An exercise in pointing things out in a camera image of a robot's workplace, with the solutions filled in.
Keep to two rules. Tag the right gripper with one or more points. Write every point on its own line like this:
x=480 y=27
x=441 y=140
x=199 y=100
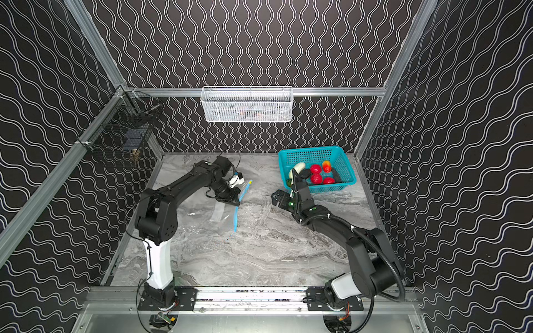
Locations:
x=287 y=198

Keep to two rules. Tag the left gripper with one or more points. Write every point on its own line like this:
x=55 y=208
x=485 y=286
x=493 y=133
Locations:
x=227 y=195

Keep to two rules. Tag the clear zip top bag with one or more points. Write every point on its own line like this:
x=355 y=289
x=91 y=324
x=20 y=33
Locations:
x=202 y=215

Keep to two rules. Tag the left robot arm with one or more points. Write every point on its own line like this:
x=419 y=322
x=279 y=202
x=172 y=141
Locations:
x=156 y=217

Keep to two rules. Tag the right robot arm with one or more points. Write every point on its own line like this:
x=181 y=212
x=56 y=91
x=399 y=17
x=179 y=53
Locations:
x=374 y=269

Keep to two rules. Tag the dark toy eggplant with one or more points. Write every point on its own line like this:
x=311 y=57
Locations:
x=305 y=174

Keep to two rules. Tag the red toy tomato lower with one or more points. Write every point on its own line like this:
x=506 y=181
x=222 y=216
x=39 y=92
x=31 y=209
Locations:
x=316 y=179

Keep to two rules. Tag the red toy tomato upper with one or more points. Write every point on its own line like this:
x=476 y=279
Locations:
x=316 y=169

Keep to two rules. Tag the orange red toy pepper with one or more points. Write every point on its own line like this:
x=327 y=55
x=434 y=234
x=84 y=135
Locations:
x=326 y=167

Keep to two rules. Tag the teal plastic basket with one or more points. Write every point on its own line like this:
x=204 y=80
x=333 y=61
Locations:
x=316 y=155

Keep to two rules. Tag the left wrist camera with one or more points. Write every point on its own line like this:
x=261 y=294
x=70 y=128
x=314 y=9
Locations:
x=236 y=180

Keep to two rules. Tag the white mesh wall basket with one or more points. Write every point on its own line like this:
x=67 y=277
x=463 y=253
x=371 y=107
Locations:
x=247 y=104

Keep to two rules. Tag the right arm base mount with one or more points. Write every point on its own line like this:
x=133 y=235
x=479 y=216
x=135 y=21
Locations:
x=320 y=299

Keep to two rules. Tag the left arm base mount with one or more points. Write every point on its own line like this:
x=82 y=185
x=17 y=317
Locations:
x=163 y=302

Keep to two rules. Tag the black wire wall basket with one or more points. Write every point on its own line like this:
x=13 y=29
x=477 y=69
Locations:
x=121 y=139

